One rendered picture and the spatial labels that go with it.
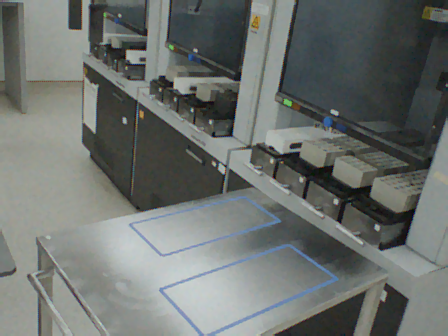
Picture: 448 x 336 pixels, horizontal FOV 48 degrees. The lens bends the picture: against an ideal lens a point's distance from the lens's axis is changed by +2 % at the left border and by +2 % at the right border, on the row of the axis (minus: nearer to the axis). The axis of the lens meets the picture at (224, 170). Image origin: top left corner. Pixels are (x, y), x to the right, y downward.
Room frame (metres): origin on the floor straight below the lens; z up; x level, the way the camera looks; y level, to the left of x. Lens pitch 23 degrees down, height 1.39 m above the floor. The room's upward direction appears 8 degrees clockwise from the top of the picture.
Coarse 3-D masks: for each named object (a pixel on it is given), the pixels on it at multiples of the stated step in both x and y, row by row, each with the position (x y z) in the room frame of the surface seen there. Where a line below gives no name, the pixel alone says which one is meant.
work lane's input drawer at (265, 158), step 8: (256, 144) 1.63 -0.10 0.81; (264, 144) 1.63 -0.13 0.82; (256, 152) 1.61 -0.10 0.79; (264, 152) 1.58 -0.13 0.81; (272, 152) 1.56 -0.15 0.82; (296, 152) 1.60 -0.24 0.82; (256, 160) 1.61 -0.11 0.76; (264, 160) 1.57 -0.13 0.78; (272, 160) 1.54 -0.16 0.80; (280, 160) 1.54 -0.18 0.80; (256, 168) 1.56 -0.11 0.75; (264, 168) 1.57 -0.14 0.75; (272, 168) 1.53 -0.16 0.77; (272, 176) 1.53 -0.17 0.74
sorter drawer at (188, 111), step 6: (180, 102) 2.08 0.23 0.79; (186, 102) 2.05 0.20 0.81; (192, 102) 2.03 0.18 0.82; (180, 108) 2.07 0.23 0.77; (186, 108) 2.03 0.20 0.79; (192, 108) 1.99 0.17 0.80; (198, 108) 1.99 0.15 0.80; (174, 114) 2.03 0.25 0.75; (180, 114) 2.07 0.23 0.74; (186, 114) 2.03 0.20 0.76; (192, 114) 1.99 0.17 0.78; (180, 120) 1.98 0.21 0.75; (192, 120) 1.98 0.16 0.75
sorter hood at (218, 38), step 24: (192, 0) 2.22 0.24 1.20; (216, 0) 2.06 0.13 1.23; (240, 0) 1.93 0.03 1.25; (168, 24) 2.37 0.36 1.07; (192, 24) 2.20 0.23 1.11; (216, 24) 2.05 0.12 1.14; (240, 24) 1.91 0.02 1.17; (168, 48) 2.34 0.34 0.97; (192, 48) 2.18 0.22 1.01; (216, 48) 2.03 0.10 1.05; (240, 48) 1.89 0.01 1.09; (216, 72) 2.00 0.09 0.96; (240, 72) 1.91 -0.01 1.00
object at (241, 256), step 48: (240, 192) 1.20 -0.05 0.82; (48, 240) 0.85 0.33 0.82; (96, 240) 0.87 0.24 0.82; (144, 240) 0.90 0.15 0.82; (192, 240) 0.92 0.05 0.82; (240, 240) 0.95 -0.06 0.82; (288, 240) 0.99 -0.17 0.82; (336, 240) 1.02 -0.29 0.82; (48, 288) 0.85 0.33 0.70; (96, 288) 0.72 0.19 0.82; (144, 288) 0.74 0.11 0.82; (192, 288) 0.76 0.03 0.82; (240, 288) 0.78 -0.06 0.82; (288, 288) 0.80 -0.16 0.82; (336, 288) 0.83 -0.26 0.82
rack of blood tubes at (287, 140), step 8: (288, 128) 1.70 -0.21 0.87; (296, 128) 1.72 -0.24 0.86; (304, 128) 1.74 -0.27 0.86; (312, 128) 1.76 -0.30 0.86; (320, 128) 1.76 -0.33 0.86; (272, 136) 1.61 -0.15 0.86; (280, 136) 1.60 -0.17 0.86; (288, 136) 1.62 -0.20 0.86; (296, 136) 1.63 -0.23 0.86; (304, 136) 1.64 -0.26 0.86; (312, 136) 1.65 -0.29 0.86; (320, 136) 1.66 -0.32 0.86; (328, 136) 1.68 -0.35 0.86; (272, 144) 1.61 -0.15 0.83; (280, 144) 1.58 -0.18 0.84; (288, 144) 1.58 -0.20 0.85; (296, 144) 1.71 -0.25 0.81; (280, 152) 1.57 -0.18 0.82; (288, 152) 1.58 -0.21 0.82
